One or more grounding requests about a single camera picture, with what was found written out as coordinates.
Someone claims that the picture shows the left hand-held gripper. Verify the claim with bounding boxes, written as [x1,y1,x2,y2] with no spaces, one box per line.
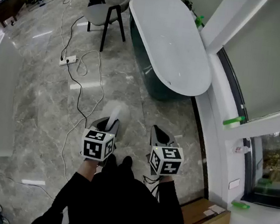
[78,114,122,169]

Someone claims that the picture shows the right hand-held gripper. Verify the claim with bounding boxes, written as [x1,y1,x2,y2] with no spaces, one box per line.
[145,124,188,179]

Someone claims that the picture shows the person's left forearm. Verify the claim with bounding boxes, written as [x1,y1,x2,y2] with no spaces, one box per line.
[28,152,100,224]

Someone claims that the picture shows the person's right forearm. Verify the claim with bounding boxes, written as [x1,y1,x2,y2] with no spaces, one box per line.
[152,174,214,224]

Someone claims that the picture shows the person's black shoe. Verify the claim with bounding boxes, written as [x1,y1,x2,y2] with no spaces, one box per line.
[120,155,135,171]
[104,153,120,169]

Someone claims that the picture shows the person's black clothing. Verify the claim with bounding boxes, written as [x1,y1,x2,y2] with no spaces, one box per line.
[60,155,199,224]

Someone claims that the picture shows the white power strip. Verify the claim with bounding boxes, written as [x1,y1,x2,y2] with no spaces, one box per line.
[58,53,77,68]

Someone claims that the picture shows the grey chair with black legs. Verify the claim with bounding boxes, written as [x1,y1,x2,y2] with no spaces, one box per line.
[79,0,132,55]

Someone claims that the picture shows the glass window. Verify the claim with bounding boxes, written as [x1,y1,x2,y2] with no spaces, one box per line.
[242,122,280,208]

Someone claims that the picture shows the green spray bottle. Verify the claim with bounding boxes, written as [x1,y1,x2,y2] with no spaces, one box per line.
[194,14,206,29]

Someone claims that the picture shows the grey roller blind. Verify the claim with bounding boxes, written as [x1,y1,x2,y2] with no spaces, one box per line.
[215,0,280,125]

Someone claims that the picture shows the black power cable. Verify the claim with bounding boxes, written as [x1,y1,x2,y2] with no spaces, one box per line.
[60,13,85,63]
[58,60,95,130]

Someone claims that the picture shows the white looped cable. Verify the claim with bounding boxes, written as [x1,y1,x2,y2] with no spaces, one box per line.
[57,47,110,185]

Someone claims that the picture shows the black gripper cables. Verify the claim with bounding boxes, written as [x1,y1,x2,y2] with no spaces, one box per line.
[140,173,166,204]

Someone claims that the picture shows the white wall socket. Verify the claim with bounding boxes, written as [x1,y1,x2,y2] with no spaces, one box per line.
[227,178,241,192]

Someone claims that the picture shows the thin grey cable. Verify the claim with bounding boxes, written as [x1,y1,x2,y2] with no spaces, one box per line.
[0,172,57,200]

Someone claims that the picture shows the thin white cable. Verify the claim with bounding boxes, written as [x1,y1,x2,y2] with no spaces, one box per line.
[56,0,72,57]

